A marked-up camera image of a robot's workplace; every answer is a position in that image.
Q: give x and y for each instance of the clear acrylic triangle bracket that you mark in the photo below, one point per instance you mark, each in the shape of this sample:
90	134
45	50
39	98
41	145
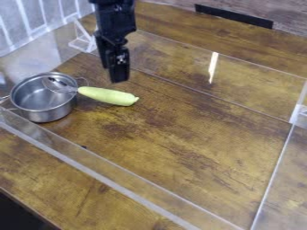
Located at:
85	41

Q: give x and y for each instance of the small stainless steel pot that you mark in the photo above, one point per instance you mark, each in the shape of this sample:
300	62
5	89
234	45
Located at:
39	104

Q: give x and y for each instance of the clear acrylic right barrier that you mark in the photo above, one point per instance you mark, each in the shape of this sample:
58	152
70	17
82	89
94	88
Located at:
284	207

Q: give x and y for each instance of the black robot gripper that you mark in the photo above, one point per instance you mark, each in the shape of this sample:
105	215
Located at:
117	22

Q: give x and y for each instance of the green handled metal spoon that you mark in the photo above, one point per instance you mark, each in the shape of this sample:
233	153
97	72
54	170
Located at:
99	94

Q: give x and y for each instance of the clear acrylic front barrier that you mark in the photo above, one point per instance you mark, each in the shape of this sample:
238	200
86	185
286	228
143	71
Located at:
165	202

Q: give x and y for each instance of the clear acrylic barrier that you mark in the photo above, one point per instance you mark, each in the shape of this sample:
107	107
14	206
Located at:
284	207
165	202

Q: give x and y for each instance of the black bar on table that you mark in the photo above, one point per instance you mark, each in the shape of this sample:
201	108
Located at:
238	17

